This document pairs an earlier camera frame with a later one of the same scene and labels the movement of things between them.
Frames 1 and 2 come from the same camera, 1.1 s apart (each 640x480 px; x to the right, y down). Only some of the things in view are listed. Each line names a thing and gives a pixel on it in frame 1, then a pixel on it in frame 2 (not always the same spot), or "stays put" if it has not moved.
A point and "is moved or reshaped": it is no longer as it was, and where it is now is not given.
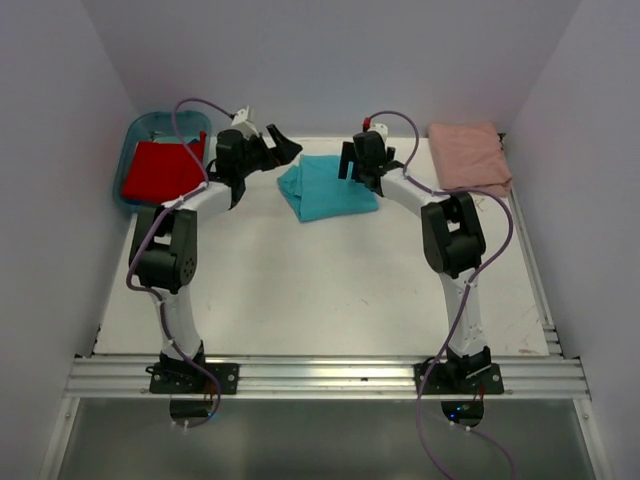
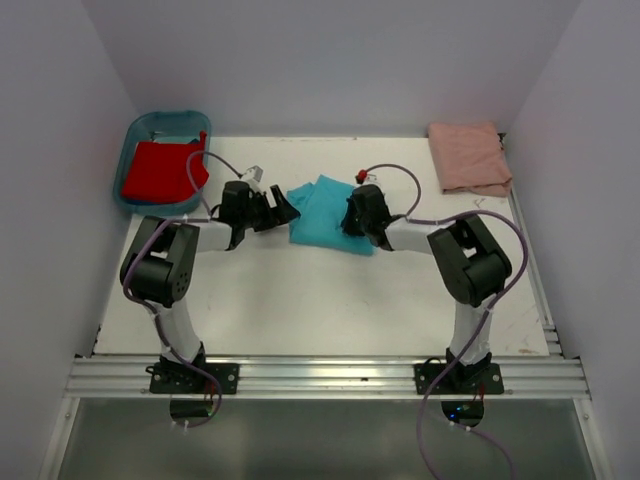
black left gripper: [284, 152] → [282, 213]
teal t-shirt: [315, 190] is moved or reshaped
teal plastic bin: [168, 127] stays put
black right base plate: [458, 378] stays put
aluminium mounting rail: [325, 378] stays put
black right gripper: [348, 155] → [346, 225]
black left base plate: [185, 378] stays put
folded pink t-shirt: [469, 156] stays put
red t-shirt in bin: [162, 171] stays put
